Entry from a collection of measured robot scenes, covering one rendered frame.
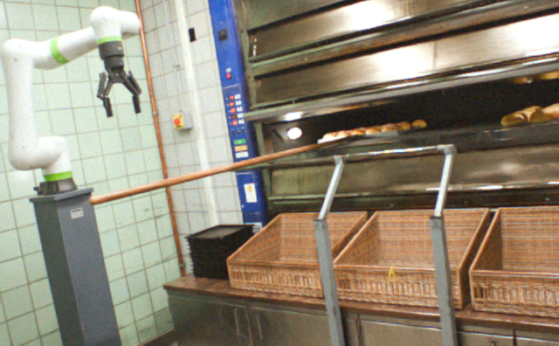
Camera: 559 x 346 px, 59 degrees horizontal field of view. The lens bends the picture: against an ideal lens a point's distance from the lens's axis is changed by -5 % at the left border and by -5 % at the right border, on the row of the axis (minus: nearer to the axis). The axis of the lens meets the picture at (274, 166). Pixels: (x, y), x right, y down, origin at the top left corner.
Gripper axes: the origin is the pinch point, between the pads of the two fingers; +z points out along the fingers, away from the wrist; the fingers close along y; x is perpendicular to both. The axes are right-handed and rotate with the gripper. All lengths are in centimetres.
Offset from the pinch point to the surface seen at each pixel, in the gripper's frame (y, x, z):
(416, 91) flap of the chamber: -86, 81, 14
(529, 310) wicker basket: -46, 120, 94
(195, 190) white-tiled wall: -112, -81, 47
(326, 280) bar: -41, 46, 80
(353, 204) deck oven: -104, 33, 63
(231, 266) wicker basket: -57, -14, 79
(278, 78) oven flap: -110, 0, -8
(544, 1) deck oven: -98, 135, -10
